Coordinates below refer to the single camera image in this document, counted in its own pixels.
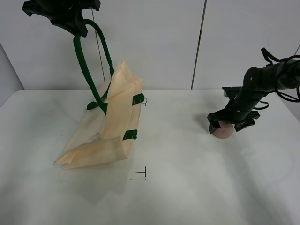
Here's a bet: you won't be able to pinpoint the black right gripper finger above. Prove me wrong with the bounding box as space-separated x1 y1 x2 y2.
209 120 221 133
234 119 255 131

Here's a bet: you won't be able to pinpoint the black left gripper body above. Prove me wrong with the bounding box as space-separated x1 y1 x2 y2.
22 0 101 25

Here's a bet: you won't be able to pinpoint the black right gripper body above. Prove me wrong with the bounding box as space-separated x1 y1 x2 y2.
208 87 261 123

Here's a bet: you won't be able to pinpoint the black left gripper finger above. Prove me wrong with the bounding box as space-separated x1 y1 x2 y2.
63 20 88 38

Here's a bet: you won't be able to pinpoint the pink peach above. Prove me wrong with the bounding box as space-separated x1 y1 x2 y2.
212 121 234 139

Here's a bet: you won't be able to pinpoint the cream linen bag green handles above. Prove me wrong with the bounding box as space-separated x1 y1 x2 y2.
55 19 145 169

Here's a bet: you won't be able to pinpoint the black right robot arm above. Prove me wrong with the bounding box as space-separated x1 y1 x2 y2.
208 57 300 134

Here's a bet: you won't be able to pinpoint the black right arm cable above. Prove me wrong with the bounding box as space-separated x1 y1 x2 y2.
261 47 300 110

